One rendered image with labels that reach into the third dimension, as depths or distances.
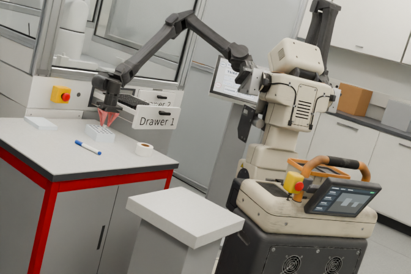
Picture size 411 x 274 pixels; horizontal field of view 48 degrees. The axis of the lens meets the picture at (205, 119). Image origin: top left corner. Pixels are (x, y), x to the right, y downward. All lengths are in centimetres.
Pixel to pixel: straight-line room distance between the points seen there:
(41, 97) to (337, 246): 140
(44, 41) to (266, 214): 118
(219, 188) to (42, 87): 153
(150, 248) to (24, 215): 47
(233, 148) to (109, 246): 146
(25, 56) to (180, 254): 117
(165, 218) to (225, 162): 179
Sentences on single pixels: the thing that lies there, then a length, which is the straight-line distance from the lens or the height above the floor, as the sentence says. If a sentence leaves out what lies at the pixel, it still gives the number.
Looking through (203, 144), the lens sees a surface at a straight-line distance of 404.
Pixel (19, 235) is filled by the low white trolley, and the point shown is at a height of 47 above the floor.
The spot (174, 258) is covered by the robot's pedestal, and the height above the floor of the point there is 64.
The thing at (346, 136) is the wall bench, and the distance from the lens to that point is 483.
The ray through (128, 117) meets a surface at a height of 85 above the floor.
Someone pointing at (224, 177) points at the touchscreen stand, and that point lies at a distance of 318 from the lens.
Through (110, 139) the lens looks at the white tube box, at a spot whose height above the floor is 78.
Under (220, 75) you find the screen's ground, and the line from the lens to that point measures 303.
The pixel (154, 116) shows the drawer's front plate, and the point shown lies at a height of 88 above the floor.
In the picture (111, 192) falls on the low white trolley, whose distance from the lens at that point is 177.
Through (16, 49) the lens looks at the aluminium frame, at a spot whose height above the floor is 102.
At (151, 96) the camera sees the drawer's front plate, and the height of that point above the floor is 90.
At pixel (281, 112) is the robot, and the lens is 200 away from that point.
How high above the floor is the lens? 131
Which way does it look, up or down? 10 degrees down
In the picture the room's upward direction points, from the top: 15 degrees clockwise
